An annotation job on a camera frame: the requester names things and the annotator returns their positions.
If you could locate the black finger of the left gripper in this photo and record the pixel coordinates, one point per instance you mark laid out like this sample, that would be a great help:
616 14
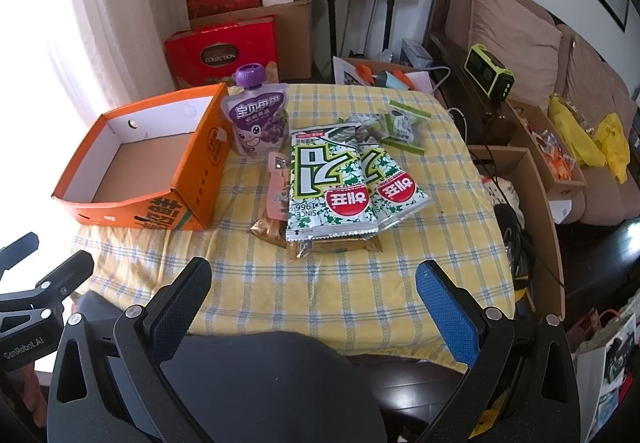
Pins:
16 252

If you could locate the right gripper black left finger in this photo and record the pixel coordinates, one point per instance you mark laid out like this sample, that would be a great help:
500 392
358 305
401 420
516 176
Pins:
147 336

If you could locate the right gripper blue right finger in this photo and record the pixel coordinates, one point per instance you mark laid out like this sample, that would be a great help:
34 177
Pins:
482 339

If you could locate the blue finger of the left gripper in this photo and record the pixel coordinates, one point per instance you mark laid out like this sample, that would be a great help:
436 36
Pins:
63 280

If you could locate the orange cardboard box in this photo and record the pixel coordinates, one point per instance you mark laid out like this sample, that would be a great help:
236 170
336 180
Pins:
154 164

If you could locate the gold brown snack packet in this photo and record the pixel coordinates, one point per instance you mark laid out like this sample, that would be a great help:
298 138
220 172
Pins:
273 232

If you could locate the seaweed snack packet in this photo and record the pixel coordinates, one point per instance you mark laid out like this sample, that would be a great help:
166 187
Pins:
329 196
394 193

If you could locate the pink snack stick packet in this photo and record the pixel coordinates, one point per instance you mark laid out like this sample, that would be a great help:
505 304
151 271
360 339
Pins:
279 186

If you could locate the purple grape juice pouch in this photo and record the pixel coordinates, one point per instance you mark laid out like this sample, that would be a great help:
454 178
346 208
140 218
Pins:
257 113

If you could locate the yellow plaid tablecloth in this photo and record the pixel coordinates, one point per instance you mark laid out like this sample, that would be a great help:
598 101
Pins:
356 302

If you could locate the tall cardboard box by table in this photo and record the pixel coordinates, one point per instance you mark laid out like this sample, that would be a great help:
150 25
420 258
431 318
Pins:
516 165

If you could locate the cardboard box with snacks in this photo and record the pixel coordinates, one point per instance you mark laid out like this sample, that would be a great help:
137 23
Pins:
560 173

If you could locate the green white candy packet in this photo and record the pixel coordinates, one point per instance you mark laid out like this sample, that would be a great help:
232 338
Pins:
405 127

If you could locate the yellow plastic bag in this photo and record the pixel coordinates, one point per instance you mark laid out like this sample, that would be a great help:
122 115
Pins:
603 145

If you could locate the green black radio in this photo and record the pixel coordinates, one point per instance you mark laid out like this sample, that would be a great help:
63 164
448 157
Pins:
485 69

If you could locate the red collection gift box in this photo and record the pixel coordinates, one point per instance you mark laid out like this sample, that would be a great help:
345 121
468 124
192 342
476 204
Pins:
212 54

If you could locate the brown sofa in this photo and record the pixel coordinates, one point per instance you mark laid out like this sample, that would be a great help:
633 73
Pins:
546 57

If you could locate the white curtain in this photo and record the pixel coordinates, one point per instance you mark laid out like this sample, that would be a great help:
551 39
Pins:
110 53

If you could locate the open cardboard box with tools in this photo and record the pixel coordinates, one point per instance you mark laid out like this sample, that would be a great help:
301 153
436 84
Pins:
366 72

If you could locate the brown cardboard box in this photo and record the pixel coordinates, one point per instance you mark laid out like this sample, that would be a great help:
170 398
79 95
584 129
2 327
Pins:
293 33

